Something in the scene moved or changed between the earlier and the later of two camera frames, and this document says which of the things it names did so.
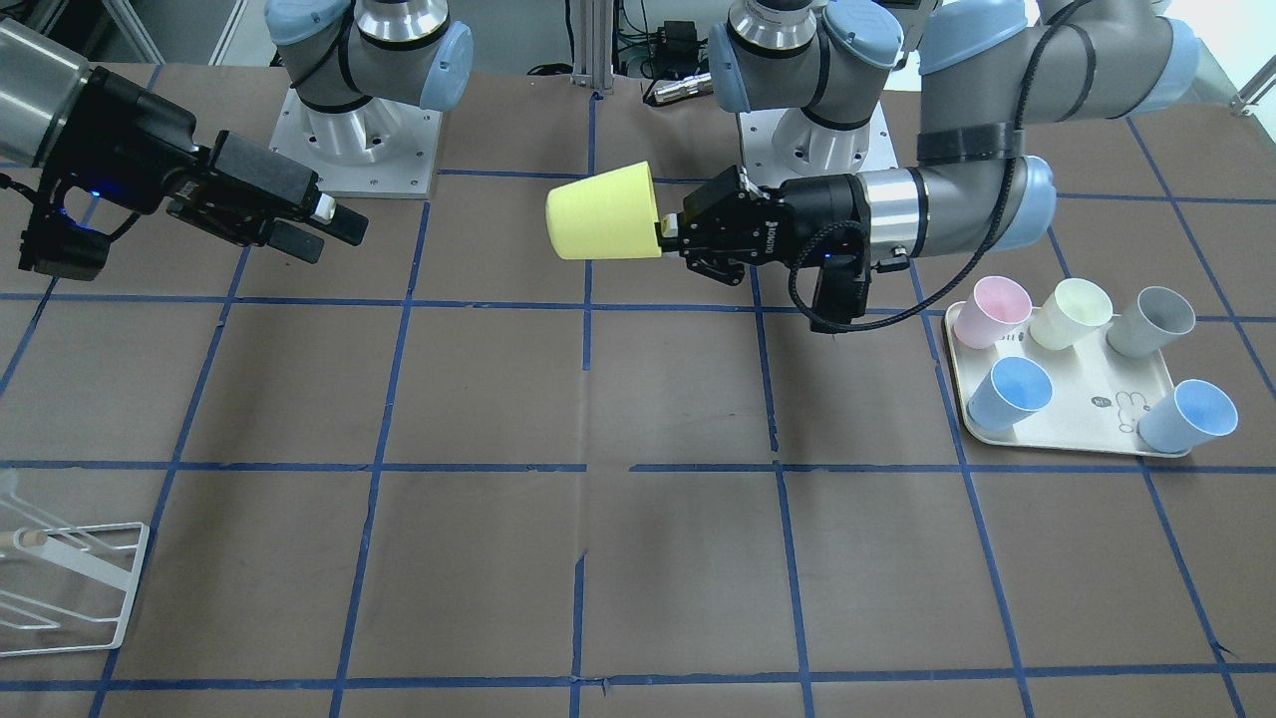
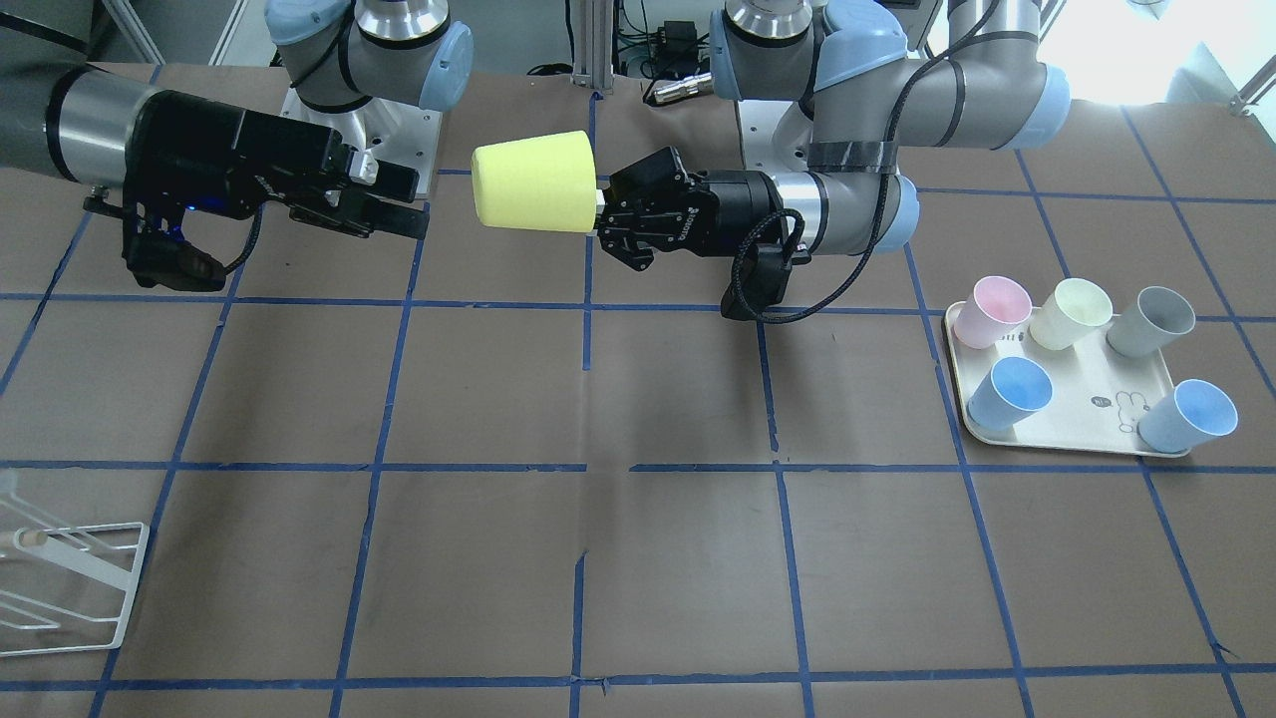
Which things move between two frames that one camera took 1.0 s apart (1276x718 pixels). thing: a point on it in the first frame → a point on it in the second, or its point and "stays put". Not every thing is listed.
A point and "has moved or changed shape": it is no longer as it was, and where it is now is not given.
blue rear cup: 1015,389 stays put
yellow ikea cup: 609,215 has moved or changed shape
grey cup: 1159,316 stays put
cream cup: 1070,313 stays put
